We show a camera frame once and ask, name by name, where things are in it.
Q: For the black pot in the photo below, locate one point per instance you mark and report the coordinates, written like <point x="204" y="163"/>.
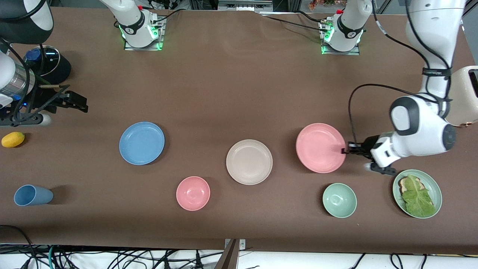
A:
<point x="64" y="71"/>

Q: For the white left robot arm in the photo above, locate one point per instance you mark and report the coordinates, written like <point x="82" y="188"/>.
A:
<point x="422" y="127"/>

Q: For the yellow lemon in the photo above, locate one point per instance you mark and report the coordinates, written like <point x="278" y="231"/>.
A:
<point x="13" y="139"/>

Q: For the blue shallow plate bowl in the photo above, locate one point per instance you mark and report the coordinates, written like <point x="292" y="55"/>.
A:
<point x="142" y="143"/>

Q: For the beige shallow plate bowl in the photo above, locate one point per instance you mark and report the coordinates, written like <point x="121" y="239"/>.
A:
<point x="249" y="162"/>

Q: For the glass lid with blue knob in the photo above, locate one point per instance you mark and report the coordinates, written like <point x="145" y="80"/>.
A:
<point x="50" y="61"/>

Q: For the grey power strip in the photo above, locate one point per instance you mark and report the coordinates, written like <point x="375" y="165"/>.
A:
<point x="244" y="5"/>

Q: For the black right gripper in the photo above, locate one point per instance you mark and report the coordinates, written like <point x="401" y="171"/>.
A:
<point x="52" y="101"/>

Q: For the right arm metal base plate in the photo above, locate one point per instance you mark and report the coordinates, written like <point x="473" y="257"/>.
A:
<point x="160" y="39"/>

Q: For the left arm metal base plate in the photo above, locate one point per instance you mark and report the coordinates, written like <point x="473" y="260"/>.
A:
<point x="341" y="53"/>

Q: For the small deep green bowl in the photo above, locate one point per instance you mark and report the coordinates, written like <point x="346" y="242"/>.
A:
<point x="339" y="200"/>

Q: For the toasted bread slice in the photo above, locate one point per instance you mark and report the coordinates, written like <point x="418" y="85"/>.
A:
<point x="402" y="184"/>

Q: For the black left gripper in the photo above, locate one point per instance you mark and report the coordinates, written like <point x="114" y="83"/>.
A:
<point x="369" y="145"/>

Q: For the large pink shallow plate bowl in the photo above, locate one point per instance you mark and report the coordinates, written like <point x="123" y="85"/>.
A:
<point x="320" y="148"/>

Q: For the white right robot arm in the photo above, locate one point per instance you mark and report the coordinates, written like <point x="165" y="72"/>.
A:
<point x="132" y="15"/>

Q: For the green lettuce leaf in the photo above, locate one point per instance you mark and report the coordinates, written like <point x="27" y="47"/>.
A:
<point x="418" y="201"/>

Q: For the small deep pink bowl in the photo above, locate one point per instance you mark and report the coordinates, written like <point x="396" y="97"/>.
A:
<point x="193" y="193"/>

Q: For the dark metal bar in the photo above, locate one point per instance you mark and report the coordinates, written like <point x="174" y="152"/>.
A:
<point x="227" y="259"/>

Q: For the beige toaster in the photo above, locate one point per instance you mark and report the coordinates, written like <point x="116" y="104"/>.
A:
<point x="463" y="97"/>

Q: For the blue plastic cup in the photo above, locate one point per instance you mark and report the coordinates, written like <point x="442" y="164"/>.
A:
<point x="33" y="195"/>

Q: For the green shallow plate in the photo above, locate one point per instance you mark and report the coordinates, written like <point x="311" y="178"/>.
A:
<point x="434" y="186"/>

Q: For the metal table edge bracket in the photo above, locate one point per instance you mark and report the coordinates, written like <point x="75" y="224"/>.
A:
<point x="242" y="244"/>

